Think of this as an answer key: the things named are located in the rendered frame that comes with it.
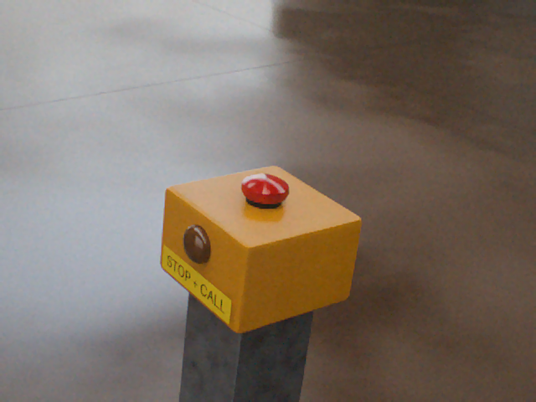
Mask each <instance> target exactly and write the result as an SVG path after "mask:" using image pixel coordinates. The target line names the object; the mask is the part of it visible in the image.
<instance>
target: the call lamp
mask: <svg viewBox="0 0 536 402"><path fill-rule="evenodd" d="M183 248H184V250H185V253H186V256H187V257H188V258H189V259H190V260H191V261H192V262H194V263H196V264H203V263H204V262H206V261H207V260H208V258H209V255H210V243H209V237H208V235H207V233H206V231H205V229H204V228H203V227H201V226H200V225H196V224H192V225H190V226H188V227H187V228H186V230H185V232H184V234H183Z"/></svg>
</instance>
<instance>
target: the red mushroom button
mask: <svg viewBox="0 0 536 402"><path fill-rule="evenodd" d="M240 189H241V191H242V194H243V195H244V196H245V197H246V198H248V199H250V200H253V201H256V202H258V204H278V203H279V202H282V201H284V200H285V199H286V197H287V196H288V195H289V185H288V183H287V182H286V181H284V180H283V179H281V178H278V177H276V176H273V175H270V174H256V175H252V176H249V177H246V178H244V179H243V181H242V184H241V186H240Z"/></svg>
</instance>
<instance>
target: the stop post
mask: <svg viewBox="0 0 536 402"><path fill-rule="evenodd" d="M256 174H270V175H273V176H276V177H278V178H281V179H283V180H284V181H286V182H287V183H288V185H289V195H288V196H287V197H286V199H285V200H284V201H282V202H279V203H278V204H258V202H256V201H253V200H250V199H248V198H246V197H245V196H244V195H243V194H242V191H241V189H240V186H241V184H242V181H243V179H244V178H246V177H249V176H252V175H256ZM192 224H196V225H200V226H201V227H203V228H204V229H205V231H206V233H207V235H208V237H209V243H210V255H209V258H208V260H207V261H206V262H204V263H203V264H196V263H194V262H192V261H191V260H190V259H189V258H188V257H187V256H186V253H185V250H184V248H183V234H184V232H185V230H186V228H187V227H188V226H190V225H192ZM361 224H363V223H361V219H360V218H359V216H357V215H356V214H354V213H353V212H351V211H349V210H348V209H345V208H344V207H342V206H341V205H339V204H337V202H335V201H334V200H332V199H330V198H328V197H327V196H325V195H323V194H322V193H319V192H318V191H317V190H316V189H314V188H311V186H309V185H308V184H306V183H304V182H303V181H301V180H300V179H298V178H295V177H293V176H292V175H290V174H289V173H287V172H286V171H284V169H282V168H281V167H277V166H269V167H261V168H257V169H252V171H247V172H242V173H234V174H229V175H224V176H220V177H216V178H206V179H202V180H197V181H192V182H188V183H180V184H175V185H170V186H169V188H167V190H165V195H164V207H163V219H162V243H161V254H160V265H161V267H162V270H163V271H164V272H166V273H168V274H169V275H170V276H171V277H172V278H173V279H174V280H175V281H176V282H177V283H179V285H180V286H181V287H183V288H184V289H185V290H187V291H188V292H189V294H188V312H187V322H186V332H185V342H184V352H183V361H182V371H181V381H180V390H179V401H178V402H300V398H301V391H302V382H303V376H304V370H305V365H306V359H307V348H308V343H309V337H310V331H311V325H312V315H314V310H317V309H319V308H322V307H326V306H330V305H332V304H335V303H338V302H343V300H346V299H347V298H348V296H349V294H350V289H351V285H352V279H353V270H354V264H355V260H356V254H357V248H358V240H359V234H360V230H361Z"/></svg>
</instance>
